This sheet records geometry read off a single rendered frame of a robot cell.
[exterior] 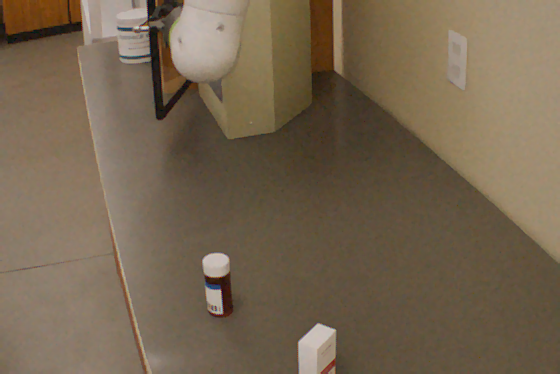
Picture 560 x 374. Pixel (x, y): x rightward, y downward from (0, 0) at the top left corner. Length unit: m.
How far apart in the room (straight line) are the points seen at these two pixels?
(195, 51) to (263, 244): 0.36
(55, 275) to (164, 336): 1.98
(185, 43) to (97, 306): 1.80
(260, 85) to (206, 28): 0.55
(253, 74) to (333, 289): 0.64
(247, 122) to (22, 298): 1.54
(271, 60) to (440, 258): 0.64
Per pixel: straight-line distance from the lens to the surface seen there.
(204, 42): 1.13
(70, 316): 2.80
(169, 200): 1.45
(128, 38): 2.29
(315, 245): 1.28
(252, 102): 1.67
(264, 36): 1.63
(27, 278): 3.07
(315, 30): 2.08
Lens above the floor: 1.62
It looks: 27 degrees down
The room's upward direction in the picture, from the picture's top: 2 degrees counter-clockwise
